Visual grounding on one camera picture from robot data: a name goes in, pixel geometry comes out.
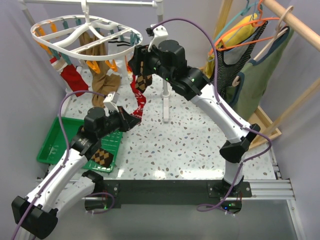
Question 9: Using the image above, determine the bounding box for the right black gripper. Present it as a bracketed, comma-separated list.
[128, 43, 175, 84]

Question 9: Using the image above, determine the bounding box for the black striped tank top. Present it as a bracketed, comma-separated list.
[217, 22, 268, 98]

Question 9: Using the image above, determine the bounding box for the purple cable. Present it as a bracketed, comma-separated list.
[11, 91, 107, 240]
[149, 17, 273, 213]

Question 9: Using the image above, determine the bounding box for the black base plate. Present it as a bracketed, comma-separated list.
[84, 179, 253, 210]

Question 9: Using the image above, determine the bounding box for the brown argyle sock back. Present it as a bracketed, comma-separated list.
[134, 61, 153, 94]

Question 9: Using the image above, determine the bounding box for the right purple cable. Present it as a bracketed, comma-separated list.
[149, 17, 273, 213]

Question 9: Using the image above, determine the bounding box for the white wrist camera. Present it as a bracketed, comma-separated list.
[146, 25, 169, 52]
[103, 91, 120, 112]

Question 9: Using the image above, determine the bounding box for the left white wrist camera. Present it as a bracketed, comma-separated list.
[103, 91, 120, 112]

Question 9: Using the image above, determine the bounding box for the white metal drying rack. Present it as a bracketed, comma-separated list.
[17, 0, 171, 123]

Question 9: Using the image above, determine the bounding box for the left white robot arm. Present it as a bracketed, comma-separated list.
[11, 106, 141, 240]

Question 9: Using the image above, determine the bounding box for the teal clothes hanger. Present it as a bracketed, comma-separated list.
[207, 0, 263, 63]

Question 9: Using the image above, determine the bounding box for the brown argyle sock front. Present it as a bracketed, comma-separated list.
[91, 148, 114, 168]

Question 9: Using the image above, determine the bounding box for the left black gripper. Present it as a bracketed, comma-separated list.
[97, 106, 141, 139]

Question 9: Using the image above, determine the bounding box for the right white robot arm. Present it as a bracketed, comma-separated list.
[128, 40, 260, 197]

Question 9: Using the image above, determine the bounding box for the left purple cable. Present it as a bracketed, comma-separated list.
[11, 91, 107, 240]

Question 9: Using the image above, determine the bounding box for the yellow shirt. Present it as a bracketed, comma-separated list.
[204, 13, 258, 78]

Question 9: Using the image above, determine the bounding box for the white round clip hanger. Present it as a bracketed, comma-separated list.
[30, 0, 143, 73]

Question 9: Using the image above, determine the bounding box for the wooden clothes hanger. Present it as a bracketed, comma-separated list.
[224, 13, 290, 87]

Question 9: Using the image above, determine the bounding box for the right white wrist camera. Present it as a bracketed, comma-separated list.
[146, 25, 169, 52]

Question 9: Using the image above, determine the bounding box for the wooden clothes rack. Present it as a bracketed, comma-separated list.
[187, 0, 320, 155]

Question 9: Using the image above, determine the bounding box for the green tank top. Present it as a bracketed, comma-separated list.
[224, 26, 294, 121]

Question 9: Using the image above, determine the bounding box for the orange clothes hanger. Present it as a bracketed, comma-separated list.
[213, 0, 284, 51]

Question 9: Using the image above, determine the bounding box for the tan plain sock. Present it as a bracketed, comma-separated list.
[78, 32, 121, 108]

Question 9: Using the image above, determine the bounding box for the white striped sock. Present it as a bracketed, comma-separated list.
[107, 37, 131, 78]

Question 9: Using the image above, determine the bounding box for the green plastic tray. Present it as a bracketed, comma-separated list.
[36, 117, 123, 173]

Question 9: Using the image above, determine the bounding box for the brown argyle sock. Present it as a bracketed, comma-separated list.
[134, 61, 153, 94]
[91, 148, 114, 168]

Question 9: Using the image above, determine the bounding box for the red christmas sock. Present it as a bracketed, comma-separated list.
[50, 57, 89, 94]
[126, 63, 147, 120]

